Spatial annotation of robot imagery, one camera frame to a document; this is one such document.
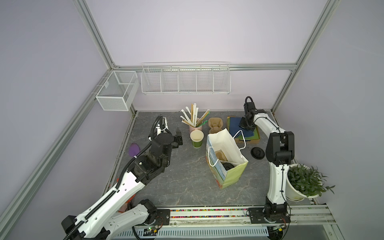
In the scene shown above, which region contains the green paper cup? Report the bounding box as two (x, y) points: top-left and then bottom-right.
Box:
(190, 130), (205, 149)

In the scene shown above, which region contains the green paper gift bag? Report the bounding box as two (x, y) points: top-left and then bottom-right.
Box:
(206, 129), (249, 189)

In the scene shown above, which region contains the single brown pulp cup carrier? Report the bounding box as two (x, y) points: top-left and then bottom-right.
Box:
(215, 151), (228, 162)

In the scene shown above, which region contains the black paper cup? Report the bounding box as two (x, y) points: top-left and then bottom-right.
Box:
(222, 162), (235, 171)

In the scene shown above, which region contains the dark blue paper napkin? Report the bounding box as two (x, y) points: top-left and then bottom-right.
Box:
(229, 117), (255, 138)

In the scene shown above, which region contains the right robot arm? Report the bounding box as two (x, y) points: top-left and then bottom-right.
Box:
(239, 96), (295, 223)

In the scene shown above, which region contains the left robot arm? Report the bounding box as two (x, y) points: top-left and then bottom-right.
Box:
(62, 130), (183, 240)

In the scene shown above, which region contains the cardboard tray with napkins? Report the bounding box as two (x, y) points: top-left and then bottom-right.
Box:
(227, 117), (260, 144)

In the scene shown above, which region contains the brown pulp cup carrier stack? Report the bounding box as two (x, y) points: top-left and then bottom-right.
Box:
(208, 117), (224, 134)

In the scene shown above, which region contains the black cup lid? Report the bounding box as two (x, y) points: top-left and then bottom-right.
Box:
(251, 147), (265, 160)

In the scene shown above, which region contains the pink metal straw bucket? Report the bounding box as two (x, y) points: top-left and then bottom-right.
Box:
(189, 124), (203, 133)

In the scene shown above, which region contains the white wrapped straw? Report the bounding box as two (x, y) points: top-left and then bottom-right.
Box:
(193, 103), (197, 127)

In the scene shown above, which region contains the small white mesh basket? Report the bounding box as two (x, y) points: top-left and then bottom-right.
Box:
(96, 71), (140, 112)

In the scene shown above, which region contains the potted green plant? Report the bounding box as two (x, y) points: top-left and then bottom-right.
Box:
(286, 164), (335, 202)

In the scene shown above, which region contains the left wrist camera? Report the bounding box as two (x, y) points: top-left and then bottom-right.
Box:
(156, 117), (169, 135)

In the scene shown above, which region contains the wide white wire basket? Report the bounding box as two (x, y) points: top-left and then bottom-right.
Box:
(141, 62), (232, 95)

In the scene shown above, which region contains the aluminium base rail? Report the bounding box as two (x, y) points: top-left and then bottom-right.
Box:
(78, 205), (344, 240)

